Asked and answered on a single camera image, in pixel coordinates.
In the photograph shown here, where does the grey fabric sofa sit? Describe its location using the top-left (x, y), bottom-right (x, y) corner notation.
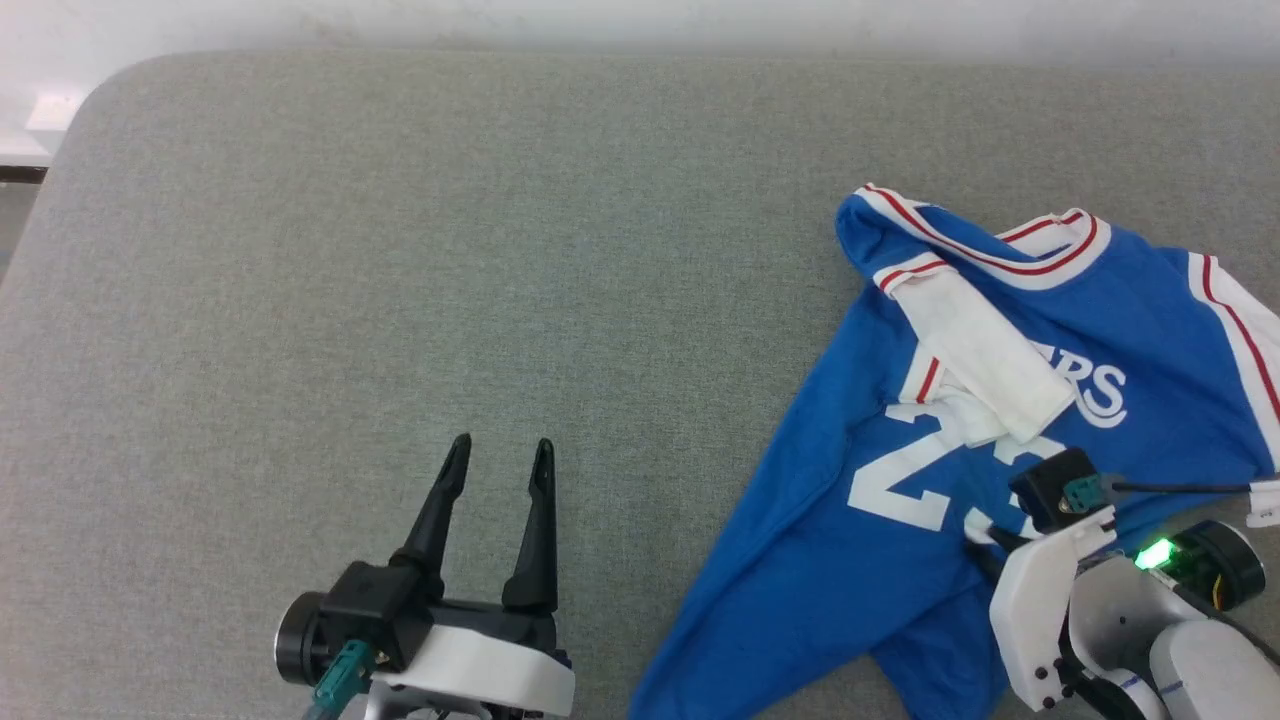
top-left (0, 50), bottom-right (1280, 720)

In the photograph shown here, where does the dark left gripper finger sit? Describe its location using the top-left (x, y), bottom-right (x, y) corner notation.
top-left (390, 433), bottom-right (474, 602)
top-left (502, 438), bottom-right (559, 613)

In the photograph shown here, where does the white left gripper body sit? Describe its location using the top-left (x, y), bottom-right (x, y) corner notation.
top-left (277, 592), bottom-right (577, 720)

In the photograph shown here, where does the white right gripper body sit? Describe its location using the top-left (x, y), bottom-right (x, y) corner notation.
top-left (989, 507), bottom-right (1267, 712)

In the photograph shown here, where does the left camera cable teal plug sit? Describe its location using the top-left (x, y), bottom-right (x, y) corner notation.
top-left (305, 640), bottom-right (378, 720)

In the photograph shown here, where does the blue white sports jersey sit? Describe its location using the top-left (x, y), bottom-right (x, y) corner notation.
top-left (628, 183), bottom-right (1280, 720)

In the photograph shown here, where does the right camera cable teal plug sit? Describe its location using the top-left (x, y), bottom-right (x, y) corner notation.
top-left (1062, 474), bottom-right (1280, 529)

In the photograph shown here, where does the camera cable teal plug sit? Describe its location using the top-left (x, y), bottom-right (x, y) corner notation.
top-left (305, 640), bottom-right (378, 720)
top-left (1062, 474), bottom-right (1280, 529)

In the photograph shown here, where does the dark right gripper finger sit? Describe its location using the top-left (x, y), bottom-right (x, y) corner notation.
top-left (966, 527), bottom-right (1028, 579)

